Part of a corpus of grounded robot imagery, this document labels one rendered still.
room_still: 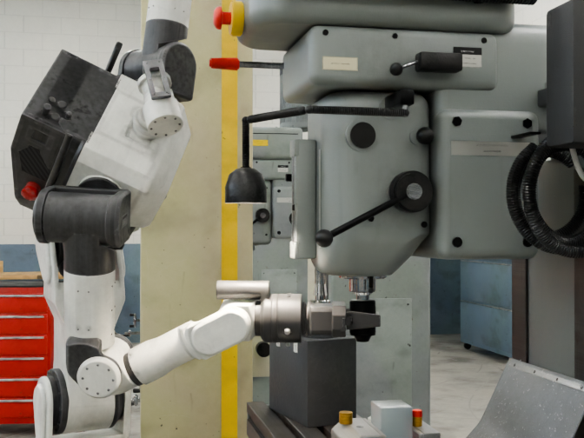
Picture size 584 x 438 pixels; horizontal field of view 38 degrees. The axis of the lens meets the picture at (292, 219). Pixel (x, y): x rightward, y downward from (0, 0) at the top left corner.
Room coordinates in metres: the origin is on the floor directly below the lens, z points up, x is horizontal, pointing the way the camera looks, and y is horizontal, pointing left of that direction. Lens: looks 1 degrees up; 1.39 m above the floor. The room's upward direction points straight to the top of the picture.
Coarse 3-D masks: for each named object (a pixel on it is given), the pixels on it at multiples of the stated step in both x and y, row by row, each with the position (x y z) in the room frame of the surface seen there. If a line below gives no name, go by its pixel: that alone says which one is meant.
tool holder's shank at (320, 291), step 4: (316, 272) 1.89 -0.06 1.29; (320, 272) 1.89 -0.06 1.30; (316, 276) 1.89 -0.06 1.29; (320, 276) 1.89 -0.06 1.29; (324, 276) 1.89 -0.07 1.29; (316, 280) 1.89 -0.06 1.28; (320, 280) 1.89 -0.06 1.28; (324, 280) 1.89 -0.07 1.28; (316, 284) 1.89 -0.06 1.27; (320, 284) 1.89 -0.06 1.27; (324, 284) 1.89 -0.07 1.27; (316, 288) 1.89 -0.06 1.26; (320, 288) 1.88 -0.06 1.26; (324, 288) 1.89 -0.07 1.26; (316, 292) 1.89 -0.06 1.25; (320, 292) 1.88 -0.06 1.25; (324, 292) 1.89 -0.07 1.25; (316, 296) 1.89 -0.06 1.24; (320, 296) 1.89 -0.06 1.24; (324, 296) 1.89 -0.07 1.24
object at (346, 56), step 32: (320, 32) 1.39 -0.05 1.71; (352, 32) 1.40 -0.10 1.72; (384, 32) 1.41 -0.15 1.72; (416, 32) 1.43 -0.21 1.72; (448, 32) 1.44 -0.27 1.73; (288, 64) 1.56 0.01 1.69; (320, 64) 1.39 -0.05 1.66; (352, 64) 1.40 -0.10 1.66; (384, 64) 1.41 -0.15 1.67; (480, 64) 1.45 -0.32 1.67; (288, 96) 1.57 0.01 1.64; (320, 96) 1.52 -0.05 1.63
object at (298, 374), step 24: (312, 336) 1.86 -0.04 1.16; (288, 360) 1.91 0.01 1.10; (312, 360) 1.82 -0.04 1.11; (336, 360) 1.85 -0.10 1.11; (288, 384) 1.91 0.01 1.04; (312, 384) 1.82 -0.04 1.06; (336, 384) 1.85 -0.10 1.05; (288, 408) 1.91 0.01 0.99; (312, 408) 1.82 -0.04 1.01; (336, 408) 1.85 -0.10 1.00
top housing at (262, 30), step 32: (256, 0) 1.39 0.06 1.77; (288, 0) 1.37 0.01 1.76; (320, 0) 1.38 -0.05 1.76; (352, 0) 1.39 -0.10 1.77; (384, 0) 1.40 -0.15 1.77; (416, 0) 1.41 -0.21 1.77; (448, 0) 1.43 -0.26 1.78; (256, 32) 1.46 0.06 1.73; (288, 32) 1.46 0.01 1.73; (480, 32) 1.46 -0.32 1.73
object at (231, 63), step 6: (210, 60) 1.57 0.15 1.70; (216, 60) 1.56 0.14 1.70; (222, 60) 1.57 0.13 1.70; (228, 60) 1.57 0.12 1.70; (234, 60) 1.57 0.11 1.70; (210, 66) 1.57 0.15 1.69; (216, 66) 1.57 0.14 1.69; (222, 66) 1.57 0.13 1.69; (228, 66) 1.57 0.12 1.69; (234, 66) 1.57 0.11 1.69; (240, 66) 1.58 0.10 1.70; (246, 66) 1.58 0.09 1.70; (252, 66) 1.58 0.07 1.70; (258, 66) 1.58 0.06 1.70; (264, 66) 1.59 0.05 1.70; (270, 66) 1.59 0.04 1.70; (276, 66) 1.59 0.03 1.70; (282, 66) 1.59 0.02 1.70
